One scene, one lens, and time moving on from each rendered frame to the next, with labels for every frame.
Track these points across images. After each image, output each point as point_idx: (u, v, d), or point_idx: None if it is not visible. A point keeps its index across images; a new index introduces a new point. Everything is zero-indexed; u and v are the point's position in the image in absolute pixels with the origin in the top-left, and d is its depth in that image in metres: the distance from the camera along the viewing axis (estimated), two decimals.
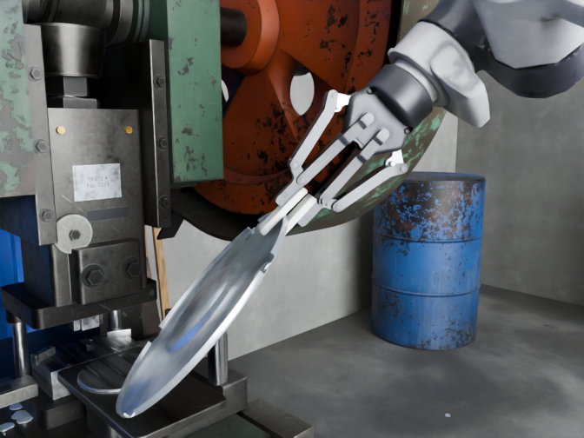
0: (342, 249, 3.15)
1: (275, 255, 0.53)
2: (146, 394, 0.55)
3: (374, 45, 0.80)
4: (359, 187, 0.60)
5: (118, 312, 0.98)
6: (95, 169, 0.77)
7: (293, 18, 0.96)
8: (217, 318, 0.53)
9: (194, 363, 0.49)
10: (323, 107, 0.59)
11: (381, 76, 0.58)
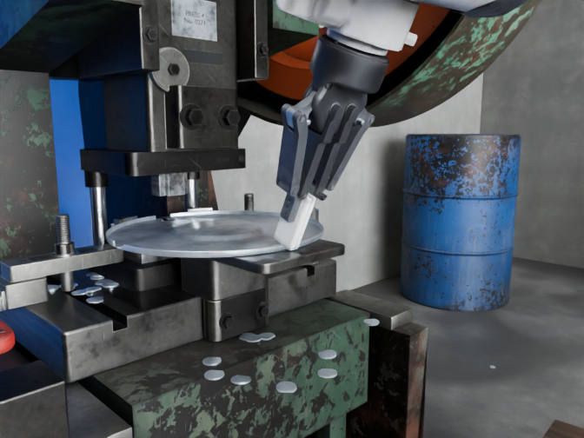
0: (370, 214, 3.08)
1: (299, 246, 0.64)
2: (137, 243, 0.65)
3: None
4: (287, 153, 0.56)
5: (195, 195, 0.91)
6: (192, 3, 0.70)
7: None
8: (226, 246, 0.64)
9: (191, 255, 0.59)
10: (354, 126, 0.61)
11: None
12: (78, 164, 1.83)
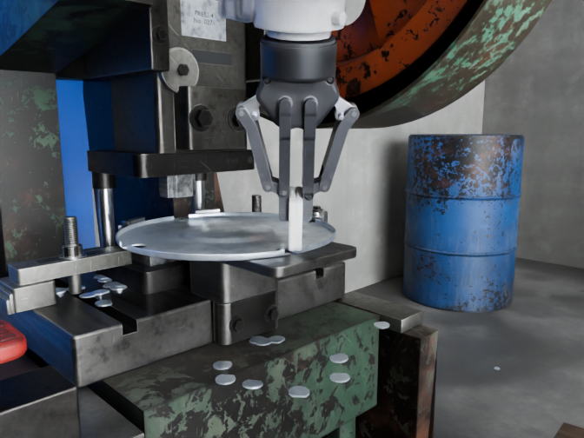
0: (373, 214, 3.08)
1: (172, 220, 0.82)
2: None
3: (423, 35, 0.84)
4: (265, 150, 0.58)
5: (202, 195, 0.90)
6: (202, 3, 0.69)
7: None
8: (227, 221, 0.81)
9: (254, 215, 0.86)
10: (348, 122, 0.56)
11: None
12: (82, 165, 1.82)
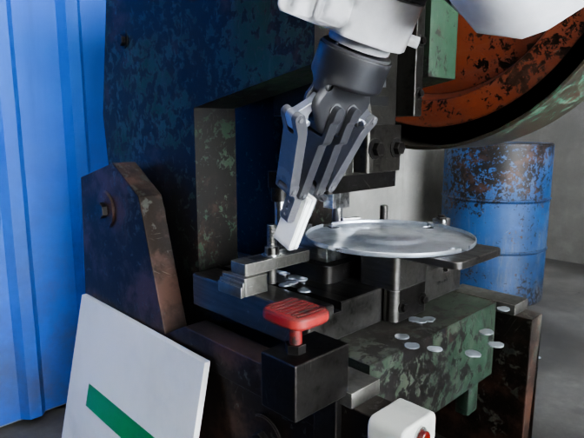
0: (409, 216, 3.28)
1: (341, 252, 0.82)
2: None
3: None
4: (287, 154, 0.56)
5: None
6: None
7: None
8: (337, 240, 0.90)
9: (307, 235, 0.93)
10: (356, 127, 0.60)
11: None
12: None
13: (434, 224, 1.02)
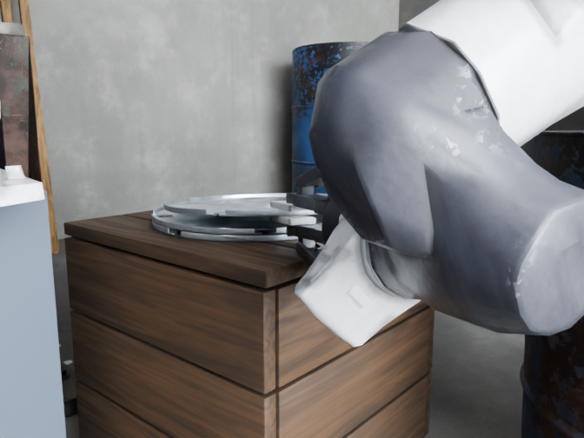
0: (266, 137, 3.07)
1: (178, 203, 0.79)
2: None
3: None
4: (308, 254, 0.54)
5: None
6: None
7: None
8: None
9: (245, 197, 0.88)
10: None
11: None
12: None
13: None
